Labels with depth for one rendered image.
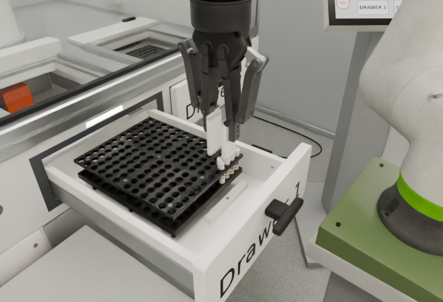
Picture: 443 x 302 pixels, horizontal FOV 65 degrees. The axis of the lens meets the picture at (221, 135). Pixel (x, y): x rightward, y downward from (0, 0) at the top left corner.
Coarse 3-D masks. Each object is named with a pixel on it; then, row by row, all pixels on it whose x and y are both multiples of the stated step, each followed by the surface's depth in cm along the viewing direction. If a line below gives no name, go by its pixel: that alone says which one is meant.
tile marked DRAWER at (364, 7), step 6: (360, 0) 104; (366, 0) 104; (372, 0) 104; (378, 0) 104; (384, 0) 104; (360, 6) 103; (366, 6) 104; (372, 6) 104; (378, 6) 104; (384, 6) 104; (360, 12) 103; (366, 12) 103; (372, 12) 103; (378, 12) 103; (384, 12) 103
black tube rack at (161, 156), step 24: (144, 120) 68; (144, 144) 62; (168, 144) 62; (192, 144) 61; (96, 168) 60; (120, 168) 57; (144, 168) 56; (168, 168) 61; (192, 168) 57; (240, 168) 60; (120, 192) 56; (144, 192) 51; (168, 192) 51; (216, 192) 55; (144, 216) 52; (192, 216) 51
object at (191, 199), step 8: (216, 168) 56; (208, 176) 55; (216, 176) 54; (200, 184) 53; (208, 184) 53; (192, 192) 51; (200, 192) 51; (176, 200) 50; (192, 200) 50; (168, 208) 48; (176, 208) 48; (184, 208) 49; (168, 216) 48; (176, 216) 48
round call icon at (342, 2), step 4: (336, 0) 104; (340, 0) 104; (344, 0) 104; (348, 0) 104; (336, 4) 103; (340, 4) 103; (344, 4) 103; (348, 4) 104; (336, 8) 103; (340, 8) 103; (344, 8) 103; (348, 8) 103
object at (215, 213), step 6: (240, 186) 60; (246, 186) 61; (234, 192) 59; (240, 192) 59; (228, 198) 57; (234, 198) 58; (222, 204) 56; (228, 204) 57; (210, 210) 55; (216, 210) 55; (222, 210) 56; (210, 216) 54; (216, 216) 55; (210, 222) 54
